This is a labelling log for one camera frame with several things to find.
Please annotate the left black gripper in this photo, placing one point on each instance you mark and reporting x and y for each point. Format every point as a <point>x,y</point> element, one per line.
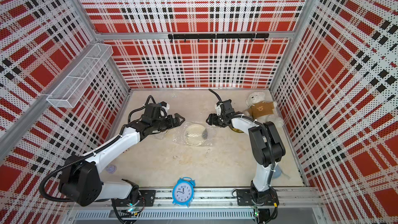
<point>171,124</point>

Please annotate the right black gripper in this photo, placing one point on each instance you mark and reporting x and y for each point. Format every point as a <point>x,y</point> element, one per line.
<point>212,120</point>

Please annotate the yellow patterned plate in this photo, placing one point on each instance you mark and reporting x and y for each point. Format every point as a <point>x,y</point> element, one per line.
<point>236,130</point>

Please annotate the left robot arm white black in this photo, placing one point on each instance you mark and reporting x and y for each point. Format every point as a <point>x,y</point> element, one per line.
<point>80,180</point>

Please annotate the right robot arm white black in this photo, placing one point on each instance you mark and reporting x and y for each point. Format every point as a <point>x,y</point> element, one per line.
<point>266,145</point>

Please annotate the bubble wrapped plate left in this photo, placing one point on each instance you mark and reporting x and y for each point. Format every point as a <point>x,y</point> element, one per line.
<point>160,135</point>

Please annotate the white teddy bear brown shirt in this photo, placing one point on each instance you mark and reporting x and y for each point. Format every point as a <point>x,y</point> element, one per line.
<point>261,106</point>

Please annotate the blue alarm clock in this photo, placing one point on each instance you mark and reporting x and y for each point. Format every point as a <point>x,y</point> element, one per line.
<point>183,191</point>

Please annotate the grey blue oval dish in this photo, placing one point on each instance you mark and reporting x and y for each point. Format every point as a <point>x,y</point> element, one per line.
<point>277,172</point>

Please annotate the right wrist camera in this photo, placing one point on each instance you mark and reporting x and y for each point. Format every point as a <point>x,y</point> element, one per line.
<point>219,108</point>

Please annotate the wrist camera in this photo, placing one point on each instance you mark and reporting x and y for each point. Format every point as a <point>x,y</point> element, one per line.
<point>157,110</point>
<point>219,108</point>

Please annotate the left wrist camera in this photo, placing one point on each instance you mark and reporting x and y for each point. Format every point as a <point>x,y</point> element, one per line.
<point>157,110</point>

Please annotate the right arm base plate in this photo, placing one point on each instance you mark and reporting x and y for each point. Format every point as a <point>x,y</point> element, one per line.
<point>245,196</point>

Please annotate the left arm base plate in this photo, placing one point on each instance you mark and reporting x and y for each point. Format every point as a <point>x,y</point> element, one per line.
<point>137,198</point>

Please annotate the black hook rail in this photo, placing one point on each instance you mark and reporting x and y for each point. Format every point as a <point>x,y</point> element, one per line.
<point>219,36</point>

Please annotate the white wire mesh basket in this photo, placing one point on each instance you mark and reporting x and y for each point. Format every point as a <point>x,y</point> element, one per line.
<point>71,89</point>

